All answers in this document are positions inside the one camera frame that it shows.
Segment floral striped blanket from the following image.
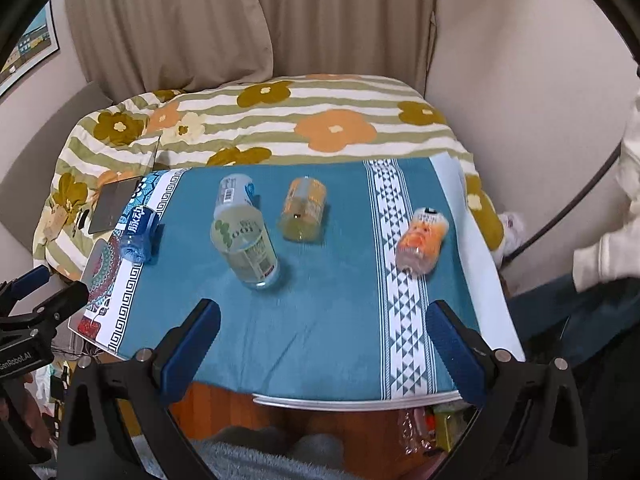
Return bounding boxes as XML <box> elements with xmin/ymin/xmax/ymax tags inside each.
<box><xmin>32</xmin><ymin>74</ymin><xmax>506</xmax><ymax>281</ymax></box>

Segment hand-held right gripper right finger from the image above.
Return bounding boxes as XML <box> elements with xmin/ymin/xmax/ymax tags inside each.
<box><xmin>426</xmin><ymin>300</ymin><xmax>589</xmax><ymax>480</ymax></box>

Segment black cable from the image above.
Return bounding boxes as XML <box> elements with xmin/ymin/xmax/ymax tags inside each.
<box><xmin>500</xmin><ymin>65</ymin><xmax>640</xmax><ymax>266</ymax></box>

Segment clear plastic bag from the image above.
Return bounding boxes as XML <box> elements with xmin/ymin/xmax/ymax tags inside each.
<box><xmin>397</xmin><ymin>407</ymin><xmax>433</xmax><ymax>456</ymax></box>

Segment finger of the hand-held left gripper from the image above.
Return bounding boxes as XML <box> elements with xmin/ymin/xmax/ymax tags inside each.
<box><xmin>0</xmin><ymin>265</ymin><xmax>53</xmax><ymax>307</ymax></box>
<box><xmin>19</xmin><ymin>280</ymin><xmax>90</xmax><ymax>332</ymax></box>

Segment blue red patterned mat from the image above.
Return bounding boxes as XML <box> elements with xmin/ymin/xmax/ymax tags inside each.
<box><xmin>67</xmin><ymin>167</ymin><xmax>188</xmax><ymax>361</ymax></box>

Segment wall poster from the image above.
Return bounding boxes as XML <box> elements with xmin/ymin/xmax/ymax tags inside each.
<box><xmin>0</xmin><ymin>0</ymin><xmax>61</xmax><ymax>98</ymax></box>

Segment person's white sweater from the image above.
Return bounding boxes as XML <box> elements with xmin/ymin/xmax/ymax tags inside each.
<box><xmin>572</xmin><ymin>105</ymin><xmax>640</xmax><ymax>294</ymax></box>

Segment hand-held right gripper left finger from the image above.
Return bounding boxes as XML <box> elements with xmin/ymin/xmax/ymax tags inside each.
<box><xmin>57</xmin><ymin>299</ymin><xmax>222</xmax><ymax>480</ymax></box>

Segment yellow drink bottle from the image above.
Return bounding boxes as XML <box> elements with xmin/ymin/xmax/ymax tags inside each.
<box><xmin>277</xmin><ymin>176</ymin><xmax>328</xmax><ymax>242</ymax></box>

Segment beige curtain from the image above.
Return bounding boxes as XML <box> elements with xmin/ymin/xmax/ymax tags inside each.
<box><xmin>245</xmin><ymin>0</ymin><xmax>439</xmax><ymax>98</ymax></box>

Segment blue label water bottle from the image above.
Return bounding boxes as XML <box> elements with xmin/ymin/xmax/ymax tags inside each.
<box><xmin>119</xmin><ymin>205</ymin><xmax>163</xmax><ymax>265</ymax></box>

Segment white label clear bottle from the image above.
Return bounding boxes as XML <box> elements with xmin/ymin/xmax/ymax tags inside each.
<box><xmin>214</xmin><ymin>173</ymin><xmax>261</xmax><ymax>221</ymax></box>

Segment grey fleece cloth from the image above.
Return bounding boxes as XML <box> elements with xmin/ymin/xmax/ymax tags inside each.
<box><xmin>190</xmin><ymin>427</ymin><xmax>346</xmax><ymax>480</ymax></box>

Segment white plush toy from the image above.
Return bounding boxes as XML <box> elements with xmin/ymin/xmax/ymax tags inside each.
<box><xmin>492</xmin><ymin>210</ymin><xmax>529</xmax><ymax>267</ymax></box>

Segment teal patterned tablecloth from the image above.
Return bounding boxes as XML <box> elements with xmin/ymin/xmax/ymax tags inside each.
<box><xmin>67</xmin><ymin>155</ymin><xmax>527</xmax><ymax>413</ymax></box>
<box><xmin>95</xmin><ymin>157</ymin><xmax>526</xmax><ymax>403</ymax></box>

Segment person's blue jeans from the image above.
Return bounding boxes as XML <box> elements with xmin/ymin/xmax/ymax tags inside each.
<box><xmin>505</xmin><ymin>275</ymin><xmax>640</xmax><ymax>367</ymax></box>

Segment yellow green packet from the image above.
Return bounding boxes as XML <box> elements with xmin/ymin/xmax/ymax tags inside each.
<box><xmin>431</xmin><ymin>405</ymin><xmax>476</xmax><ymax>453</ymax></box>

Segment orange label clear bottle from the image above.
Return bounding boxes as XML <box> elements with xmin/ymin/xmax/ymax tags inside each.
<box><xmin>395</xmin><ymin>206</ymin><xmax>450</xmax><ymax>277</ymax></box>

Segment grey laptop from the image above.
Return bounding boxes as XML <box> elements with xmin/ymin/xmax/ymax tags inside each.
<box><xmin>87</xmin><ymin>132</ymin><xmax>173</xmax><ymax>236</ymax></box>

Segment green label clear bottle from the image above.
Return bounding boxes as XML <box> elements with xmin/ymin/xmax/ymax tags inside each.
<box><xmin>209</xmin><ymin>205</ymin><xmax>280</xmax><ymax>291</ymax></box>

